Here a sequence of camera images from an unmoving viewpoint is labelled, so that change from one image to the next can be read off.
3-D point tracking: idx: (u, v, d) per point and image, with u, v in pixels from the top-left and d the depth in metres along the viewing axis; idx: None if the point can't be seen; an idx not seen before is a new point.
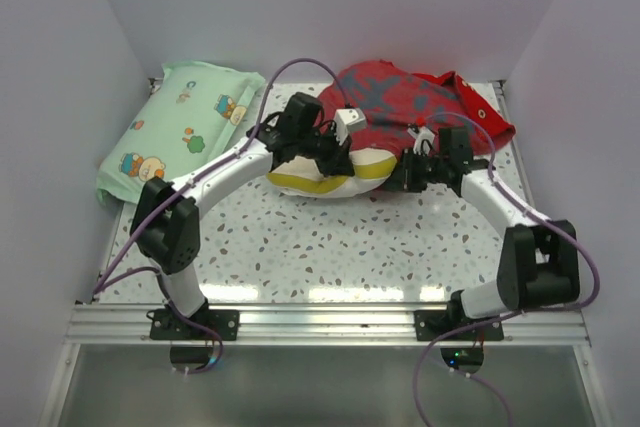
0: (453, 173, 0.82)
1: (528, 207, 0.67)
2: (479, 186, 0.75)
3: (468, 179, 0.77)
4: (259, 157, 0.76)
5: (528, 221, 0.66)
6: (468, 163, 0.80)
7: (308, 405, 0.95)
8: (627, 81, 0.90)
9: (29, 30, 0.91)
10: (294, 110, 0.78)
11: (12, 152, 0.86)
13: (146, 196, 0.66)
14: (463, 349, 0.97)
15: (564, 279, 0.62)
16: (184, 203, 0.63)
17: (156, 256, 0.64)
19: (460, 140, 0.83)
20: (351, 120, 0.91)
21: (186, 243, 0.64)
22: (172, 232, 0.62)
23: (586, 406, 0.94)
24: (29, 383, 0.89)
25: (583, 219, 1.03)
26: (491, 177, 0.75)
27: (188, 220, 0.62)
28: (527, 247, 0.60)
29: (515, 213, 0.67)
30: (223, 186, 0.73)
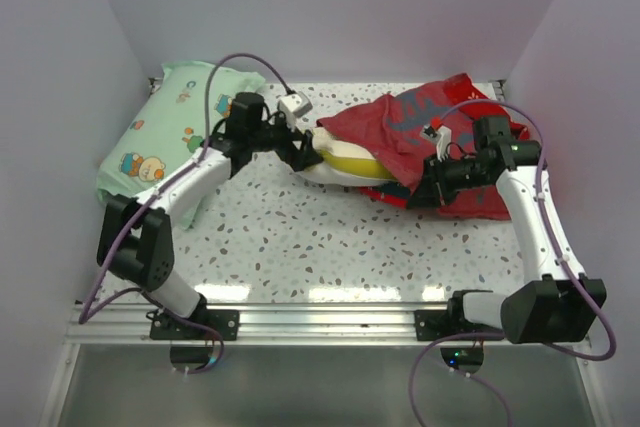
0: (494, 153, 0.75)
1: (566, 255, 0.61)
2: (519, 195, 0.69)
3: (511, 179, 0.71)
4: (218, 164, 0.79)
5: (559, 270, 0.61)
6: (515, 147, 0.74)
7: (307, 406, 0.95)
8: (626, 81, 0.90)
9: (28, 29, 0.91)
10: (239, 115, 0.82)
11: (12, 153, 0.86)
13: (111, 216, 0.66)
14: (463, 349, 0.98)
15: (570, 327, 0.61)
16: (152, 214, 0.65)
17: (131, 276, 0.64)
19: (500, 128, 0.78)
20: (296, 105, 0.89)
21: (159, 258, 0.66)
22: (147, 247, 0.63)
23: (586, 407, 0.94)
24: (29, 383, 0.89)
25: (583, 220, 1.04)
26: (538, 190, 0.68)
27: (161, 231, 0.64)
28: (547, 305, 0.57)
29: (549, 257, 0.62)
30: (189, 192, 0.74)
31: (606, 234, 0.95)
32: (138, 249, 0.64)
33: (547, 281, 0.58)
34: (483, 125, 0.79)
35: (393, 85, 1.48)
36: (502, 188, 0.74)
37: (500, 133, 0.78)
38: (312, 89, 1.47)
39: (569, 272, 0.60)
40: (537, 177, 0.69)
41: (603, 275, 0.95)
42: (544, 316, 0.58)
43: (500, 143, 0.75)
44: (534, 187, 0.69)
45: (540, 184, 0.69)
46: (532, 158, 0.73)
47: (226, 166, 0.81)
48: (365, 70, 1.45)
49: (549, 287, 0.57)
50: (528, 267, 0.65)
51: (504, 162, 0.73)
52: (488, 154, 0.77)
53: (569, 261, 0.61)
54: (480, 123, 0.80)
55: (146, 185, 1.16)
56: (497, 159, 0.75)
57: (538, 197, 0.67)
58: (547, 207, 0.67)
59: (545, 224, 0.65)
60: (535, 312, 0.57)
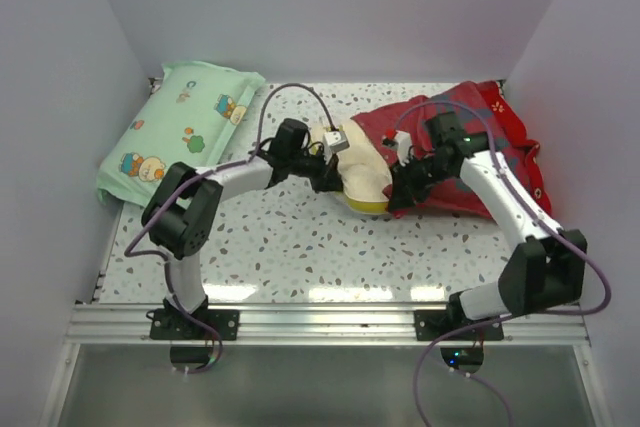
0: (451, 149, 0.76)
1: (540, 215, 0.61)
2: (483, 177, 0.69)
3: (472, 164, 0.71)
4: (264, 166, 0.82)
5: (540, 231, 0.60)
6: (468, 140, 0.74)
7: (308, 406, 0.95)
8: (625, 82, 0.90)
9: (27, 29, 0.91)
10: (283, 136, 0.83)
11: (12, 153, 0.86)
13: (169, 178, 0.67)
14: (463, 348, 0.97)
15: (565, 287, 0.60)
16: (208, 182, 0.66)
17: (170, 237, 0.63)
19: (451, 123, 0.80)
20: (334, 142, 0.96)
21: (200, 227, 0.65)
22: (199, 209, 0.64)
23: (586, 407, 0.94)
24: (30, 383, 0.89)
25: (584, 220, 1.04)
26: (498, 167, 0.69)
27: (214, 199, 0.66)
28: (537, 264, 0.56)
29: (526, 220, 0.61)
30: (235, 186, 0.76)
31: (606, 234, 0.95)
32: (187, 210, 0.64)
33: (532, 242, 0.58)
34: (436, 124, 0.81)
35: (393, 85, 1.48)
36: (466, 176, 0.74)
37: (452, 128, 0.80)
38: (312, 89, 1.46)
39: (550, 230, 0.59)
40: (493, 157, 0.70)
41: (603, 275, 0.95)
42: (536, 276, 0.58)
43: (455, 138, 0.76)
44: (494, 167, 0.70)
45: (498, 162, 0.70)
46: (484, 146, 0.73)
47: (264, 174, 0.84)
48: (365, 70, 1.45)
49: (535, 246, 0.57)
50: (511, 241, 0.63)
51: (461, 154, 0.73)
52: (445, 151, 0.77)
53: (545, 220, 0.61)
54: (433, 124, 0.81)
55: (147, 185, 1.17)
56: (456, 154, 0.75)
57: (500, 173, 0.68)
58: (512, 180, 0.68)
59: (515, 195, 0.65)
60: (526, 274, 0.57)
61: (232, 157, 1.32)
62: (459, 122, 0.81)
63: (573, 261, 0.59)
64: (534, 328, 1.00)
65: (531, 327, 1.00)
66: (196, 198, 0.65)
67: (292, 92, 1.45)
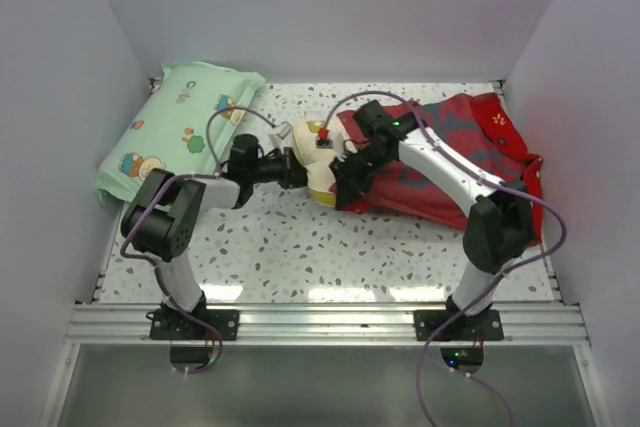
0: (385, 136, 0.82)
1: (481, 174, 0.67)
2: (422, 153, 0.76)
3: (408, 145, 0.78)
4: (232, 188, 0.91)
5: (486, 188, 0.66)
6: (398, 124, 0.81)
7: (308, 406, 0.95)
8: (624, 82, 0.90)
9: (27, 29, 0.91)
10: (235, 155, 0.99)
11: (13, 153, 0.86)
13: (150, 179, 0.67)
14: (463, 349, 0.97)
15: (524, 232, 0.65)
16: (190, 183, 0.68)
17: (156, 237, 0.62)
19: (377, 112, 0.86)
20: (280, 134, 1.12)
21: (185, 226, 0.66)
22: (184, 207, 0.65)
23: (586, 407, 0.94)
24: (30, 383, 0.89)
25: (583, 220, 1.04)
26: (432, 141, 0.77)
27: (197, 197, 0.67)
28: (492, 218, 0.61)
29: (471, 182, 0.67)
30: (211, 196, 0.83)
31: (606, 233, 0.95)
32: (171, 210, 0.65)
33: (484, 201, 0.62)
34: (363, 117, 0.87)
35: (393, 85, 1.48)
36: (408, 159, 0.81)
37: (378, 116, 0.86)
38: (312, 89, 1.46)
39: (494, 185, 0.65)
40: (426, 134, 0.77)
41: (604, 275, 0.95)
42: (496, 231, 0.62)
43: (384, 126, 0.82)
44: (428, 142, 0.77)
45: (430, 137, 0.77)
46: (412, 125, 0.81)
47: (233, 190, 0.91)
48: (365, 70, 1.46)
49: (486, 203, 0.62)
50: (464, 204, 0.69)
51: (397, 138, 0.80)
52: (380, 139, 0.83)
53: (487, 177, 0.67)
54: (361, 116, 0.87)
55: None
56: (390, 140, 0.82)
57: (436, 146, 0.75)
58: (447, 149, 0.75)
59: (456, 162, 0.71)
60: (484, 229, 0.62)
61: None
62: (382, 109, 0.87)
63: (520, 205, 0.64)
64: (534, 328, 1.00)
65: (532, 327, 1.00)
66: (179, 198, 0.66)
67: (292, 92, 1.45)
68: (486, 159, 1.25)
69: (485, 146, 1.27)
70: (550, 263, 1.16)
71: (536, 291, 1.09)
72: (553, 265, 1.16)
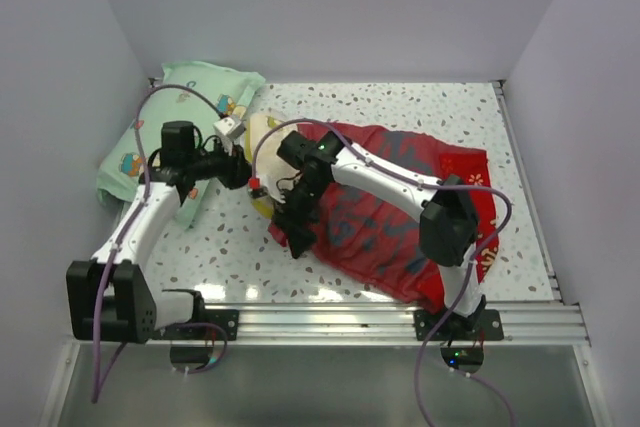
0: (314, 163, 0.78)
1: (419, 179, 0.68)
2: (357, 172, 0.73)
3: (340, 168, 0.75)
4: (167, 195, 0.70)
5: (430, 193, 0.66)
6: (322, 147, 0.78)
7: (308, 406, 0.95)
8: (624, 82, 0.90)
9: (28, 29, 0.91)
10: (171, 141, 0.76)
11: (13, 152, 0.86)
13: (77, 286, 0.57)
14: (463, 348, 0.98)
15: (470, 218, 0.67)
16: (120, 267, 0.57)
17: (118, 339, 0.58)
19: (298, 141, 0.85)
20: (228, 130, 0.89)
21: (142, 307, 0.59)
22: (127, 302, 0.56)
23: (586, 407, 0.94)
24: (29, 383, 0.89)
25: (584, 220, 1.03)
26: (364, 159, 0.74)
27: (135, 281, 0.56)
28: (442, 217, 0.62)
29: (411, 190, 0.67)
30: (148, 233, 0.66)
31: (606, 234, 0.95)
32: (118, 307, 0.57)
33: (430, 205, 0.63)
34: (287, 150, 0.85)
35: (394, 85, 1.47)
36: (345, 181, 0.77)
37: (301, 145, 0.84)
38: (312, 89, 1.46)
39: (434, 187, 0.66)
40: (355, 151, 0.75)
41: (604, 276, 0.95)
42: (449, 229, 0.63)
43: (311, 153, 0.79)
44: (359, 159, 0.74)
45: (360, 154, 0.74)
46: (338, 144, 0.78)
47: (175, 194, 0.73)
48: (365, 70, 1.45)
49: (432, 207, 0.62)
50: (415, 214, 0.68)
51: (326, 162, 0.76)
52: (310, 166, 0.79)
53: (425, 181, 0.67)
54: (286, 149, 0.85)
55: None
56: (320, 165, 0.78)
57: (367, 162, 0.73)
58: (380, 162, 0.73)
59: (389, 174, 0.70)
60: (436, 232, 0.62)
61: None
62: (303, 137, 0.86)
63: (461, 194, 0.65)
64: (535, 328, 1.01)
65: (532, 328, 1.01)
66: (117, 291, 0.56)
67: (292, 92, 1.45)
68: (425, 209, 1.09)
69: None
70: (550, 263, 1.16)
71: (536, 291, 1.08)
72: (553, 265, 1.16)
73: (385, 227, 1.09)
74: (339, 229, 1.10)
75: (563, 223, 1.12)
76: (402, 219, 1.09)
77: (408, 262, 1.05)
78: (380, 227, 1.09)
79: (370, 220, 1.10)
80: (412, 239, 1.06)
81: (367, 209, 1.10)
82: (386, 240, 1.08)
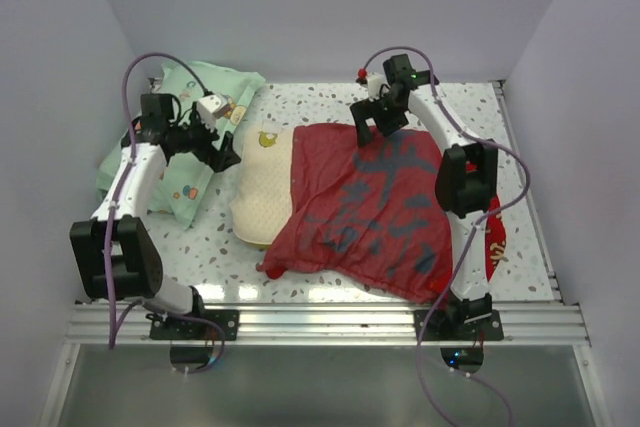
0: (400, 84, 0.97)
1: (463, 129, 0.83)
2: (424, 103, 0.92)
3: (417, 96, 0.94)
4: (152, 155, 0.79)
5: (463, 140, 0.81)
6: (414, 77, 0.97)
7: (308, 407, 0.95)
8: (624, 82, 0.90)
9: (28, 29, 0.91)
10: (152, 105, 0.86)
11: (13, 152, 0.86)
13: (84, 243, 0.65)
14: (463, 348, 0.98)
15: (485, 186, 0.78)
16: (124, 222, 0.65)
17: (133, 290, 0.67)
19: (403, 64, 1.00)
20: (215, 106, 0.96)
21: (149, 259, 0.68)
22: (134, 254, 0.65)
23: (586, 406, 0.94)
24: (30, 383, 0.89)
25: (584, 220, 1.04)
26: (435, 97, 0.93)
27: (139, 233, 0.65)
28: (460, 162, 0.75)
29: (453, 134, 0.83)
30: (142, 188, 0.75)
31: (606, 234, 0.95)
32: (126, 260, 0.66)
33: (457, 148, 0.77)
34: (391, 65, 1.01)
35: None
36: (415, 105, 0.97)
37: (404, 66, 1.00)
38: (312, 89, 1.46)
39: (470, 138, 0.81)
40: (432, 90, 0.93)
41: (604, 276, 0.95)
42: (460, 174, 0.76)
43: (402, 76, 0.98)
44: (432, 95, 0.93)
45: (434, 92, 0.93)
46: (425, 80, 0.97)
47: (159, 157, 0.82)
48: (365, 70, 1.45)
49: (457, 151, 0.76)
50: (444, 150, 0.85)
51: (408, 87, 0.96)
52: (396, 86, 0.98)
53: (466, 133, 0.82)
54: (389, 63, 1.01)
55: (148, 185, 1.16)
56: (404, 87, 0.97)
57: (436, 101, 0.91)
58: (445, 105, 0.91)
59: (446, 118, 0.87)
60: (450, 172, 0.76)
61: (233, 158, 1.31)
62: (409, 63, 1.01)
63: (487, 156, 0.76)
64: (535, 329, 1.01)
65: (533, 328, 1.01)
66: (124, 245, 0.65)
67: (292, 92, 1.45)
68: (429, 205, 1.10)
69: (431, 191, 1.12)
70: (550, 263, 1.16)
71: (536, 291, 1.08)
72: (553, 265, 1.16)
73: (390, 228, 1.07)
74: (343, 235, 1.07)
75: (563, 224, 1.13)
76: (407, 219, 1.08)
77: (417, 261, 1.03)
78: (384, 229, 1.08)
79: (374, 223, 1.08)
80: (418, 237, 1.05)
81: (370, 213, 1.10)
82: (391, 240, 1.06)
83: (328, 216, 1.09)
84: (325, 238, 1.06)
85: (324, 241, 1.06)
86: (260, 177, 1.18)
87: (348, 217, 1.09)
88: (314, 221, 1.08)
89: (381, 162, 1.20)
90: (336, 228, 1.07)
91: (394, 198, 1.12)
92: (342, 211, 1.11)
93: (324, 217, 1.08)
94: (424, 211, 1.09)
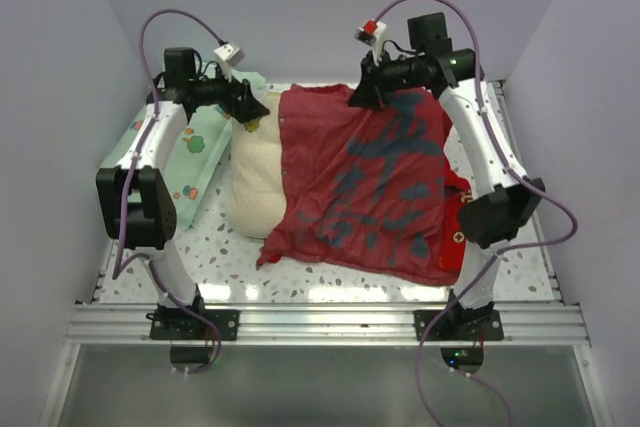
0: (434, 68, 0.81)
1: (511, 163, 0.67)
2: (465, 110, 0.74)
3: (456, 97, 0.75)
4: (176, 114, 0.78)
5: (507, 179, 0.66)
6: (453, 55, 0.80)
7: (308, 406, 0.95)
8: (624, 82, 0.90)
9: (28, 29, 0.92)
10: (176, 63, 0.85)
11: (14, 153, 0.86)
13: (105, 187, 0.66)
14: (463, 349, 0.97)
15: (516, 222, 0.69)
16: (144, 171, 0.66)
17: (148, 234, 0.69)
19: (436, 31, 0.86)
20: (227, 54, 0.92)
21: (164, 210, 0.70)
22: (151, 202, 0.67)
23: (586, 406, 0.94)
24: (30, 383, 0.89)
25: (584, 220, 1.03)
26: (480, 105, 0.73)
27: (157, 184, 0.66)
28: (499, 211, 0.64)
29: (496, 167, 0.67)
30: (163, 145, 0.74)
31: (606, 233, 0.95)
32: (144, 207, 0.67)
33: (500, 191, 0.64)
34: (420, 26, 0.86)
35: None
36: (447, 105, 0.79)
37: (437, 36, 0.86)
38: None
39: (517, 178, 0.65)
40: (478, 90, 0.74)
41: (606, 275, 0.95)
42: (494, 219, 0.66)
43: (438, 58, 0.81)
44: (475, 100, 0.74)
45: (480, 95, 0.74)
46: (467, 66, 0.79)
47: (181, 114, 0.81)
48: None
49: (500, 195, 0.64)
50: (480, 181, 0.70)
51: (446, 79, 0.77)
52: (430, 69, 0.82)
53: (514, 169, 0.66)
54: (418, 24, 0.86)
55: None
56: (438, 74, 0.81)
57: (481, 110, 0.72)
58: (490, 116, 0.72)
59: (490, 137, 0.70)
60: (485, 215, 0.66)
61: (232, 158, 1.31)
62: (444, 28, 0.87)
63: (530, 200, 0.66)
64: (534, 329, 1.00)
65: (532, 328, 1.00)
66: (142, 193, 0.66)
67: None
68: (427, 197, 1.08)
69: (430, 181, 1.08)
70: (551, 263, 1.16)
71: (536, 291, 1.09)
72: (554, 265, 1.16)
73: (384, 222, 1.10)
74: (337, 230, 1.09)
75: (563, 223, 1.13)
76: (402, 211, 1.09)
77: (410, 246, 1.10)
78: (379, 222, 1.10)
79: (368, 217, 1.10)
80: (413, 229, 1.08)
81: (363, 206, 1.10)
82: (386, 232, 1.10)
83: (321, 214, 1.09)
84: (319, 235, 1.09)
85: (319, 237, 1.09)
86: (251, 181, 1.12)
87: (341, 211, 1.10)
88: (307, 220, 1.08)
89: (381, 143, 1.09)
90: (329, 224, 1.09)
91: (390, 189, 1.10)
92: (335, 204, 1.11)
93: (317, 216, 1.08)
94: (420, 202, 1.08)
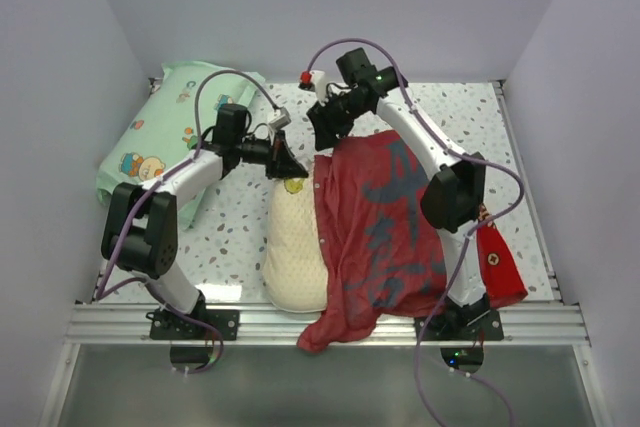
0: (365, 88, 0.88)
1: (449, 144, 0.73)
2: (398, 113, 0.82)
3: (386, 103, 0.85)
4: (212, 162, 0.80)
5: (450, 158, 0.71)
6: (379, 77, 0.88)
7: (308, 407, 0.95)
8: (624, 82, 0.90)
9: (27, 28, 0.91)
10: (226, 120, 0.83)
11: (14, 152, 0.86)
13: (118, 201, 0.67)
14: (463, 348, 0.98)
15: (474, 200, 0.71)
16: (160, 197, 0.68)
17: (141, 263, 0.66)
19: (361, 61, 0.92)
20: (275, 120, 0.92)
21: (166, 240, 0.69)
22: (156, 227, 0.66)
23: (586, 406, 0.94)
24: (30, 383, 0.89)
25: (583, 221, 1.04)
26: (410, 106, 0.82)
27: (169, 212, 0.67)
28: (450, 187, 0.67)
29: (438, 150, 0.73)
30: (188, 184, 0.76)
31: (606, 233, 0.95)
32: (146, 232, 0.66)
33: (447, 169, 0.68)
34: (347, 63, 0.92)
35: None
36: (384, 115, 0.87)
37: (362, 65, 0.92)
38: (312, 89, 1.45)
39: (458, 155, 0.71)
40: (405, 96, 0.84)
41: (605, 275, 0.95)
42: (450, 198, 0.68)
43: (366, 79, 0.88)
44: (405, 103, 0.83)
45: (408, 99, 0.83)
46: (392, 82, 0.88)
47: (216, 165, 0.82)
48: None
49: (448, 173, 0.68)
50: (429, 170, 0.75)
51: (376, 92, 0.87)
52: (360, 90, 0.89)
53: (452, 148, 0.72)
54: (344, 62, 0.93)
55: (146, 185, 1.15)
56: (370, 92, 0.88)
57: (412, 109, 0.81)
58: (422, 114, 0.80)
59: (428, 130, 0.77)
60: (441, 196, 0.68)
61: None
62: (366, 57, 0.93)
63: (475, 173, 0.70)
64: (533, 329, 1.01)
65: (531, 328, 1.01)
66: (151, 216, 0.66)
67: (292, 92, 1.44)
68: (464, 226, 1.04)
69: None
70: (550, 263, 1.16)
71: (536, 291, 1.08)
72: (553, 265, 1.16)
73: (433, 265, 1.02)
74: (387, 290, 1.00)
75: (563, 224, 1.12)
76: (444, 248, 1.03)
77: None
78: (427, 268, 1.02)
79: (415, 266, 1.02)
80: None
81: (405, 254, 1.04)
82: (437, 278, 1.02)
83: (364, 274, 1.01)
84: (371, 301, 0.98)
85: (372, 304, 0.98)
86: (286, 235, 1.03)
87: (386, 268, 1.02)
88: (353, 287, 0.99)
89: (398, 185, 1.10)
90: (378, 284, 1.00)
91: (426, 230, 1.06)
92: (376, 261, 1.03)
93: (361, 278, 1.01)
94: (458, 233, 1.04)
